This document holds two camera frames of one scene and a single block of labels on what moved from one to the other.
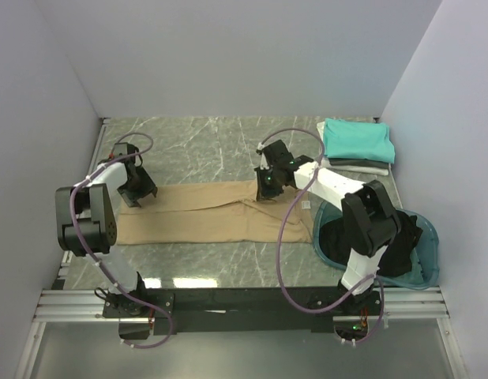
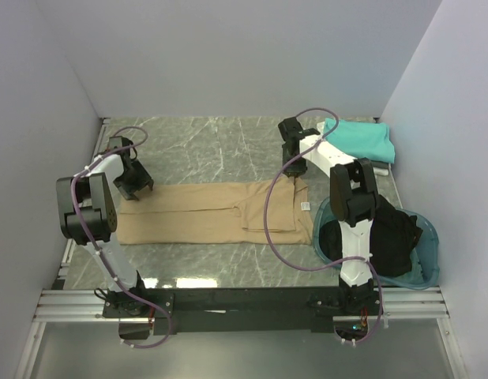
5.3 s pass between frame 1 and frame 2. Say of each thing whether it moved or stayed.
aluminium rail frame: stayed
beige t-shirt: stayed
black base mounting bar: stayed
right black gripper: moved
